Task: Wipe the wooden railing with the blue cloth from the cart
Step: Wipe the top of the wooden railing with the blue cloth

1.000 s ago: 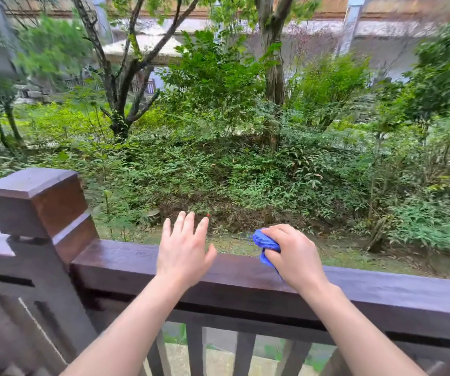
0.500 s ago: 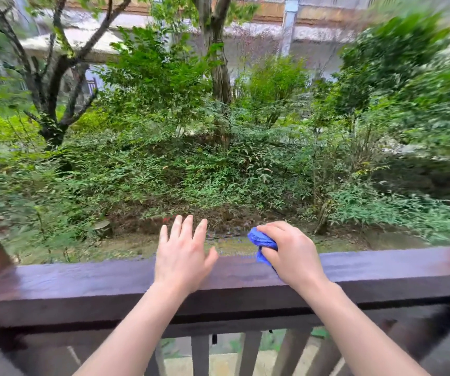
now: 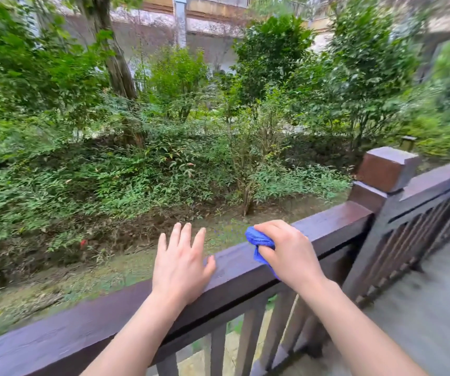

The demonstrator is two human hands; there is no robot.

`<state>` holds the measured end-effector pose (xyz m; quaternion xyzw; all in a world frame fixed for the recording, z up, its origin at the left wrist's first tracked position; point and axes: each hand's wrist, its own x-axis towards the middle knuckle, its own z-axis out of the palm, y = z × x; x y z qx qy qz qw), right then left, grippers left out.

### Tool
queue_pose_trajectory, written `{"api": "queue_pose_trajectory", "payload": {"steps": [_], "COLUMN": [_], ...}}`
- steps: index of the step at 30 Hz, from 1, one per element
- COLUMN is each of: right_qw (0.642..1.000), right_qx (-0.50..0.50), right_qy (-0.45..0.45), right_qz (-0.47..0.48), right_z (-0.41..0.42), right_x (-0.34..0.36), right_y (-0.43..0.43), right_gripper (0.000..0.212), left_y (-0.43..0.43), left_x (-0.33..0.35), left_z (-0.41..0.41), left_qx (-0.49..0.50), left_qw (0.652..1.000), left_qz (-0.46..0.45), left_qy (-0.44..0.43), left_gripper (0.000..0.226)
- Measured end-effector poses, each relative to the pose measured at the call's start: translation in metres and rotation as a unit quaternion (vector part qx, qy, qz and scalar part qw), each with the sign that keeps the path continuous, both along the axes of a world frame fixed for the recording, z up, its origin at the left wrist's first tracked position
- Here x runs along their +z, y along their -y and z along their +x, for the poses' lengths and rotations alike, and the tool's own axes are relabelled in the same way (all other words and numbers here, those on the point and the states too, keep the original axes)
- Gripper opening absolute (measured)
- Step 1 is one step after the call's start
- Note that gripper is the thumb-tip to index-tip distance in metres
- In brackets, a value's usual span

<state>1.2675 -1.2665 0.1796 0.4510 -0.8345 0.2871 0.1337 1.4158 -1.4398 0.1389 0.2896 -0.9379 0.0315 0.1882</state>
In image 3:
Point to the person's right hand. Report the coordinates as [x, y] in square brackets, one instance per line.
[295, 254]

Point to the person's left hand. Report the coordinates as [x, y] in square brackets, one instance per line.
[178, 270]

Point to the person's left middle finger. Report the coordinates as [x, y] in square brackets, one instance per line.
[185, 238]

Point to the person's left little finger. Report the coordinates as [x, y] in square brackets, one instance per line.
[162, 245]

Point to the person's right thumb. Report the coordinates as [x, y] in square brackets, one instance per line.
[266, 254]

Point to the person's left thumb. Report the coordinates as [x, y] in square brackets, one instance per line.
[210, 269]

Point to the blue cleaning cloth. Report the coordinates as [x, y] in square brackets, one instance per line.
[257, 240]

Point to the person's left forearm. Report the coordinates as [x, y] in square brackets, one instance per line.
[135, 340]

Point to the person's right forearm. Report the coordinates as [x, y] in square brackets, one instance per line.
[354, 332]

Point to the low green ground shrubs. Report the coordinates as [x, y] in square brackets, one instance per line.
[91, 191]

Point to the thin bare-stemmed shrub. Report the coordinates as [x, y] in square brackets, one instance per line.
[250, 152]

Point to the dark wooden railing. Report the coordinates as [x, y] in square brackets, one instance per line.
[91, 332]

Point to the dark wooden slatted fence panel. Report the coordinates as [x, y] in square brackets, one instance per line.
[429, 215]

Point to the small garden lamp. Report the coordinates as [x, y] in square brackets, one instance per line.
[408, 143]

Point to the tree trunk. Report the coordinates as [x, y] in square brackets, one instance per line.
[117, 66]

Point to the round dark green bush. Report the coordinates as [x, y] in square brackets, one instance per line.
[270, 54]

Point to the tall green shrub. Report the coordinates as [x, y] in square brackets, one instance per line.
[362, 70]

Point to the weathered building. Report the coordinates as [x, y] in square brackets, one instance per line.
[213, 23]

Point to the grey drainpipe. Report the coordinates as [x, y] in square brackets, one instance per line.
[179, 19]

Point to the wooden post with square cap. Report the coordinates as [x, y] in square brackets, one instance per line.
[385, 170]

